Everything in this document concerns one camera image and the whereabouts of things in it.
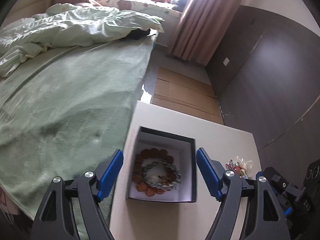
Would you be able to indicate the floral window seat cushion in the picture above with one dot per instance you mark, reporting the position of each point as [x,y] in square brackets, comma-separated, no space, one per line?
[145,6]

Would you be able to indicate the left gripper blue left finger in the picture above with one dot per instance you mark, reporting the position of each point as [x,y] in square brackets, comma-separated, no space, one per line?
[55,217]

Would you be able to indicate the black garment on bed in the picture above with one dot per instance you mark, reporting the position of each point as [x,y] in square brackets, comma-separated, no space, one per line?
[138,34]

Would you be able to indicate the white butterfly brooch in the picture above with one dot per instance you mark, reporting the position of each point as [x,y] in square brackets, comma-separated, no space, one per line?
[245,167]

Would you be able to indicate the black jewelry box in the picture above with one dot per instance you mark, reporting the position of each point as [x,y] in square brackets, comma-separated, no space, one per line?
[163,168]

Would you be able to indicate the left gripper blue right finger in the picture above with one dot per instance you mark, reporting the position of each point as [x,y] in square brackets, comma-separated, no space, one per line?
[264,218]

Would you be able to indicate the pale green duvet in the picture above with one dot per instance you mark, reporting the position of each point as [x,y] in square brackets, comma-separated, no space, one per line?
[67,25]

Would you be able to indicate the brown cardboard floor sheet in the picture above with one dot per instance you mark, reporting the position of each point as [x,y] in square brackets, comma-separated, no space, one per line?
[183,94]

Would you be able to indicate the pink curtain right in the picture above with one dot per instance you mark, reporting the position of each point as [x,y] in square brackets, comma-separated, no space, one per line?
[201,28]

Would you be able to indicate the white wall switch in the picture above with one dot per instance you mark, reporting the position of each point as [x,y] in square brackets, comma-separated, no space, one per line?
[226,61]

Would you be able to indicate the green bed sheet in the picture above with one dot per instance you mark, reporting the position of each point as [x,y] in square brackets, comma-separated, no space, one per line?
[66,111]

